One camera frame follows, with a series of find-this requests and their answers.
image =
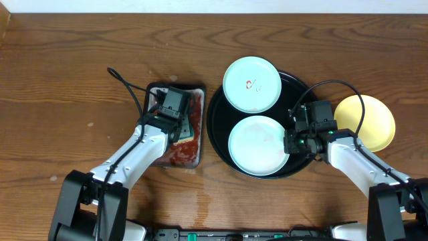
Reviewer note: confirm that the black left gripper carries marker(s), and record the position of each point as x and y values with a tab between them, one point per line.
182	124

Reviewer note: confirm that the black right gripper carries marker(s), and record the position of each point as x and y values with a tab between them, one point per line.
290	146

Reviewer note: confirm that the yellow plate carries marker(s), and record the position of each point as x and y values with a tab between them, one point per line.
378	127

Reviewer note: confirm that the mint plate with zigzag stain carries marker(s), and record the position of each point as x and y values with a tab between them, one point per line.
256	145

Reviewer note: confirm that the mint plate with loop stain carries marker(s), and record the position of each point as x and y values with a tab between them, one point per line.
252	84

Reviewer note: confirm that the green and yellow sponge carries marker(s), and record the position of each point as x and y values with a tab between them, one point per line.
187	133

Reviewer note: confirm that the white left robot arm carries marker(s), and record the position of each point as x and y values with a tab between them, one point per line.
93	205

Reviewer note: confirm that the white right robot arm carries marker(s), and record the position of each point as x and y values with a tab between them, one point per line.
397	203

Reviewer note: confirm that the rectangular tray with red water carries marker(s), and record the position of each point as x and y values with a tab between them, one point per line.
184	155

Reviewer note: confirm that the round black tray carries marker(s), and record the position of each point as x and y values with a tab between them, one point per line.
222	117

